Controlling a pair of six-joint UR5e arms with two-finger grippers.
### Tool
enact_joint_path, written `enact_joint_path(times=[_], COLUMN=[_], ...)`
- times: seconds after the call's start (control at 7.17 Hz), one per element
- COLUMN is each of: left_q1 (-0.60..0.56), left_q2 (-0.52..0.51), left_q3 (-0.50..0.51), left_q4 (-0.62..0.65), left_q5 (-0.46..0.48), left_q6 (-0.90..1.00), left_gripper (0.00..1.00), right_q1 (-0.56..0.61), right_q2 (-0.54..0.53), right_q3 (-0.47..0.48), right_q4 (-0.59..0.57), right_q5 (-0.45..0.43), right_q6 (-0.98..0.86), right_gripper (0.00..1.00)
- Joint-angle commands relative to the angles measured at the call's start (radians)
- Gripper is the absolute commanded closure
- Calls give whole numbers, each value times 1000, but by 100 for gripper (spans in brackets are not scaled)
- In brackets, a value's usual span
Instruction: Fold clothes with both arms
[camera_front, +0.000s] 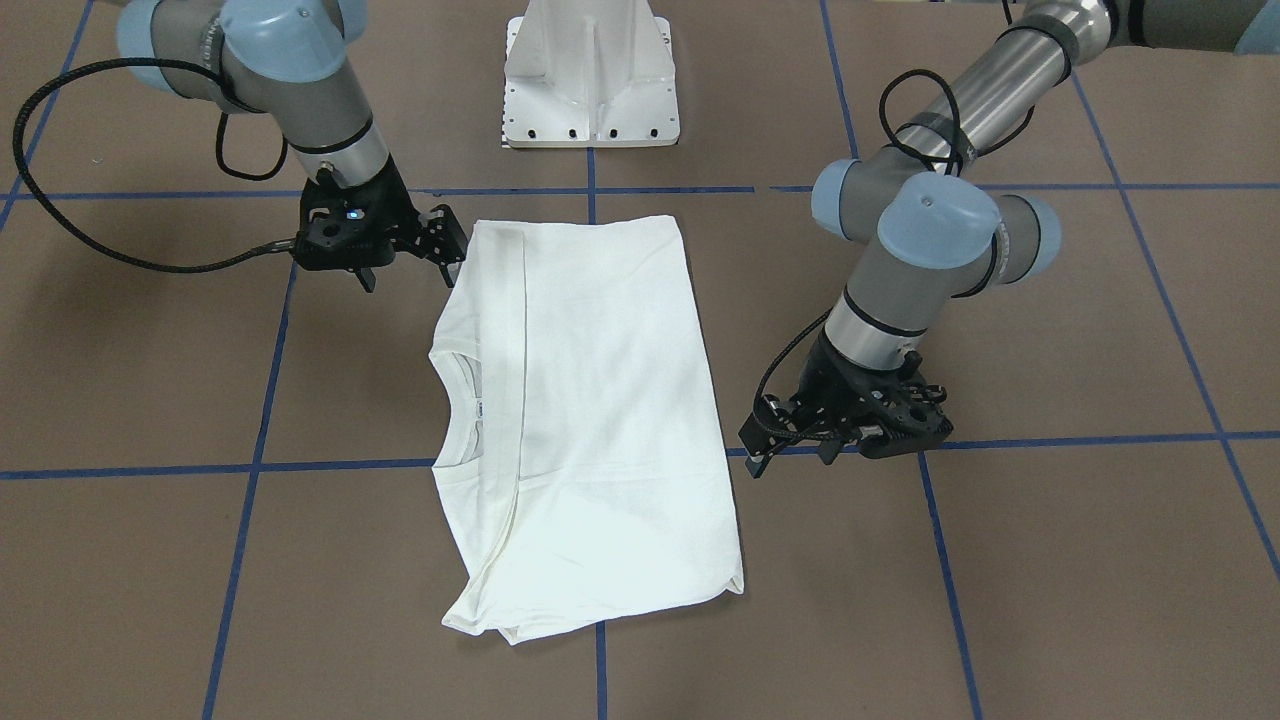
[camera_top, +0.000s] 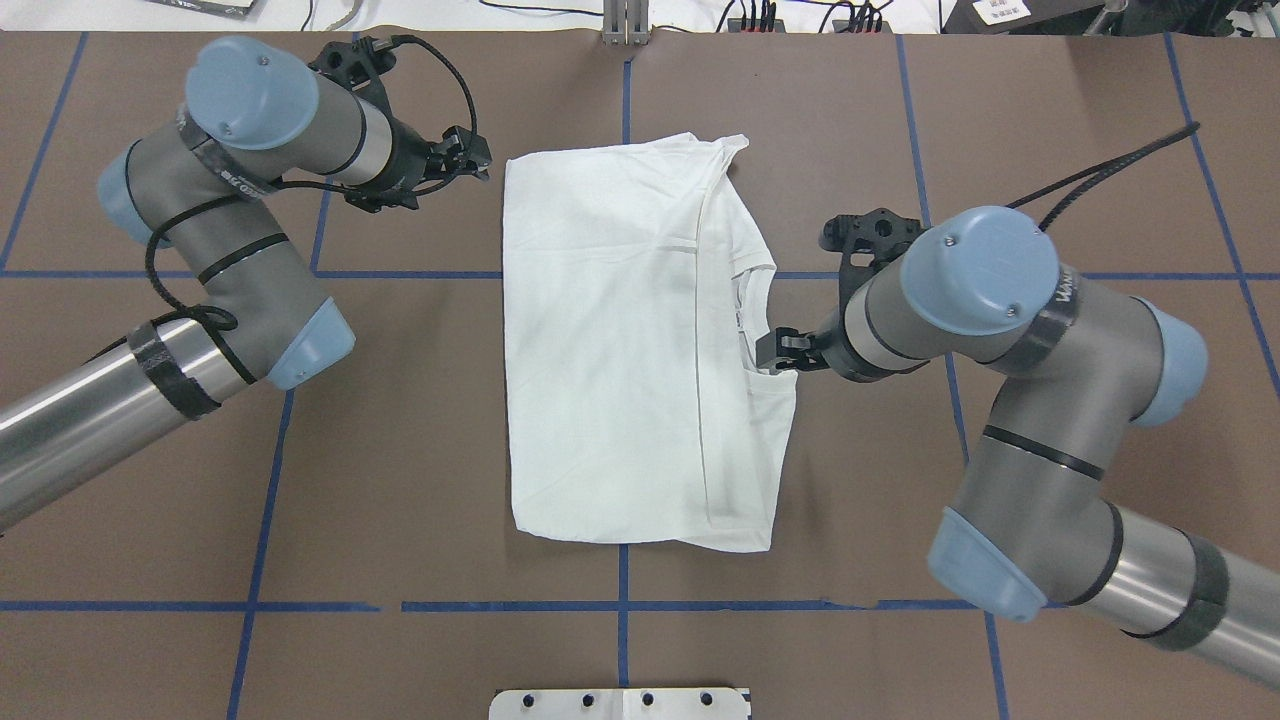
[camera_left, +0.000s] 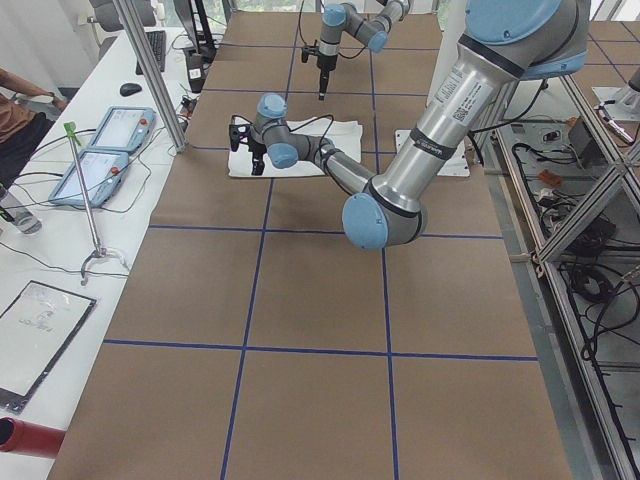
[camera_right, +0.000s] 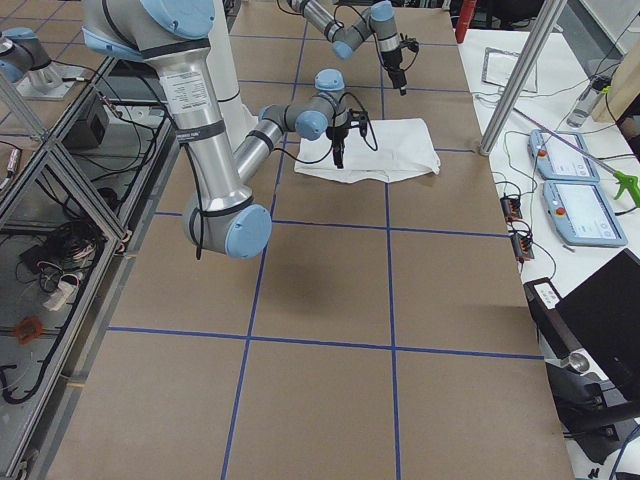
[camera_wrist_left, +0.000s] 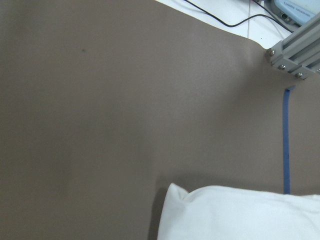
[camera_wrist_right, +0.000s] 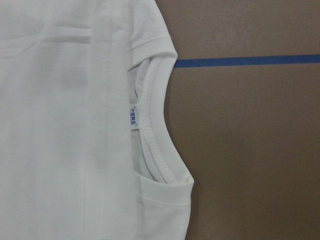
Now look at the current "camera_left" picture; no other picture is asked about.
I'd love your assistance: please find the metal reacher grabber tool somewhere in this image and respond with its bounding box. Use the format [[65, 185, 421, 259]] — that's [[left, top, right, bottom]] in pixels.
[[63, 122, 130, 286]]

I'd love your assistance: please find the black power box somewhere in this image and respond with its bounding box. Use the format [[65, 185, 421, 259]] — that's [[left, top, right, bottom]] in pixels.
[[568, 118, 607, 168]]

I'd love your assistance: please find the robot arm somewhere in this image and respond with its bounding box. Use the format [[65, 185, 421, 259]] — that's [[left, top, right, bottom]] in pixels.
[[229, 1, 590, 249], [311, 0, 413, 101]]

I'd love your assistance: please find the seated person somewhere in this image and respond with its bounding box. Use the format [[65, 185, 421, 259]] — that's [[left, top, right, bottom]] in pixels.
[[1, 69, 66, 189]]

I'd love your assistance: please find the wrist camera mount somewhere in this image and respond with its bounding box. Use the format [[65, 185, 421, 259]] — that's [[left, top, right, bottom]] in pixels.
[[301, 42, 319, 63], [228, 115, 252, 152]]

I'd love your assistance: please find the white printed t-shirt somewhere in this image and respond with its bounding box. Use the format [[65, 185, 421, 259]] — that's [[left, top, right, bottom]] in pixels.
[[228, 116, 363, 179]]

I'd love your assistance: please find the lower blue teach pendant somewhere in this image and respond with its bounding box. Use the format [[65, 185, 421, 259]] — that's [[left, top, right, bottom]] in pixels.
[[48, 149, 129, 208]]

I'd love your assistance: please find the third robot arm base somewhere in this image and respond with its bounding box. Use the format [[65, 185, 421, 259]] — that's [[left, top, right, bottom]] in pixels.
[[592, 70, 639, 122]]

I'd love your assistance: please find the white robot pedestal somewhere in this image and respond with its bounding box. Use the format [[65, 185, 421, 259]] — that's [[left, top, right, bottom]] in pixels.
[[385, 1, 477, 181]]

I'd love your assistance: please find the clear water bottle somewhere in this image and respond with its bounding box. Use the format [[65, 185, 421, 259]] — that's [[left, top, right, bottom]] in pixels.
[[0, 185, 42, 235]]

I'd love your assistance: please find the black keyboard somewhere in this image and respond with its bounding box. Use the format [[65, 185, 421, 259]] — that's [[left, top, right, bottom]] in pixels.
[[146, 30, 166, 72]]

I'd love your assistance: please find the upper blue teach pendant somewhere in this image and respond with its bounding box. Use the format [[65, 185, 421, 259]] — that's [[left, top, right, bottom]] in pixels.
[[88, 106, 156, 154]]

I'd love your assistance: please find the red cylinder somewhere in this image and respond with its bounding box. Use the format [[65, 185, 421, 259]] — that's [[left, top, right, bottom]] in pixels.
[[1, 417, 66, 459]]

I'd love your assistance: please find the black labelled box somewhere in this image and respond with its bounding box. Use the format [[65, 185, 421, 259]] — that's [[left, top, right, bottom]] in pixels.
[[184, 47, 217, 93]]

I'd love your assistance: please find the blue teach pendant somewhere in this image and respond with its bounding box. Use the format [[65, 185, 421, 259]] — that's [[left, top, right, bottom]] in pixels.
[[88, 106, 156, 154], [48, 149, 129, 208]]

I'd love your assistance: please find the black computer mouse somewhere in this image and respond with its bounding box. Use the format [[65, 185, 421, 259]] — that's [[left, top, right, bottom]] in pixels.
[[119, 82, 142, 97]]

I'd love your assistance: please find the office chair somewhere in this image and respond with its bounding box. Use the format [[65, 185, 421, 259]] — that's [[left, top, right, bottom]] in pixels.
[[87, 0, 157, 59]]

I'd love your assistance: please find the black framed sheet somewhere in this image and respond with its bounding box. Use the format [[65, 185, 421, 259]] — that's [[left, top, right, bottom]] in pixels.
[[1, 280, 97, 414]]

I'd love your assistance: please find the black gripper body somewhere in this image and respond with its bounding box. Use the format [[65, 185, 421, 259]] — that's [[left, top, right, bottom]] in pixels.
[[317, 53, 337, 75], [249, 142, 267, 162]]

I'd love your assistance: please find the aluminium frame post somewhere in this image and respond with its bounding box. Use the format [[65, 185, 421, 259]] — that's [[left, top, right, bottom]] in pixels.
[[113, 0, 186, 153]]

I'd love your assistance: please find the tangled cable bundle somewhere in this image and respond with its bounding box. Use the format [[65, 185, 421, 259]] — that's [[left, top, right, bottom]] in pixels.
[[534, 184, 640, 351]]

